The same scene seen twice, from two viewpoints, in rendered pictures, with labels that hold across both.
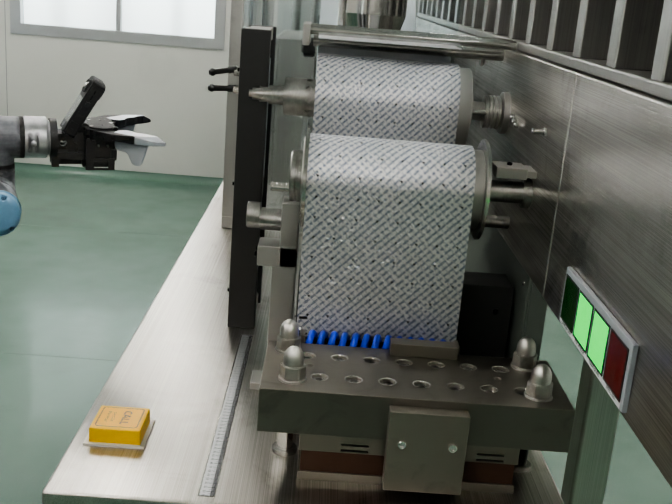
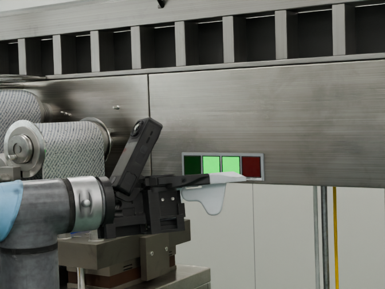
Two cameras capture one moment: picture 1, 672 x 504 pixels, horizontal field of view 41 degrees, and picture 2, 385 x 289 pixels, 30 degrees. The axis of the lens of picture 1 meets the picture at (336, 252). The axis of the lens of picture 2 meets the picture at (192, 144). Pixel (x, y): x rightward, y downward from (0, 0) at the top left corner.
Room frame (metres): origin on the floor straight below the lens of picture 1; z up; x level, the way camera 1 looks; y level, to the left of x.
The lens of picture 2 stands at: (-0.10, 1.32, 1.34)
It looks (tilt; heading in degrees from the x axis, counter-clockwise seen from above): 3 degrees down; 304
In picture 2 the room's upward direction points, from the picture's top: 2 degrees counter-clockwise
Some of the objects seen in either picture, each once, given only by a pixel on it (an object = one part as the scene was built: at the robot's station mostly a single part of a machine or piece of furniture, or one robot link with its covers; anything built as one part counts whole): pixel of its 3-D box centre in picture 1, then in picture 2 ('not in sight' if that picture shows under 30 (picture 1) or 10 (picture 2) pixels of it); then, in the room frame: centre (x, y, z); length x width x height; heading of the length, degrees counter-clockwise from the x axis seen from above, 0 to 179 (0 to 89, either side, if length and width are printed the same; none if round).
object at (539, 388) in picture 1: (540, 380); not in sight; (1.08, -0.28, 1.05); 0.04 x 0.04 x 0.04
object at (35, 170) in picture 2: (305, 176); (24, 148); (1.30, 0.05, 1.25); 0.15 x 0.01 x 0.15; 1
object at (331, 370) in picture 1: (410, 393); (123, 239); (1.12, -0.12, 1.00); 0.40 x 0.16 x 0.06; 91
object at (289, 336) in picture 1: (289, 334); (63, 229); (1.17, 0.06, 1.05); 0.04 x 0.04 x 0.04
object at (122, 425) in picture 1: (120, 425); not in sight; (1.13, 0.28, 0.91); 0.07 x 0.07 x 0.02; 1
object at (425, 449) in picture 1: (425, 451); (156, 255); (1.03, -0.13, 0.96); 0.10 x 0.03 x 0.11; 91
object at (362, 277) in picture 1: (381, 284); (75, 197); (1.24, -0.07, 1.11); 0.23 x 0.01 x 0.18; 91
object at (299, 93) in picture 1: (301, 97); not in sight; (1.54, 0.08, 1.33); 0.06 x 0.06 x 0.06; 1
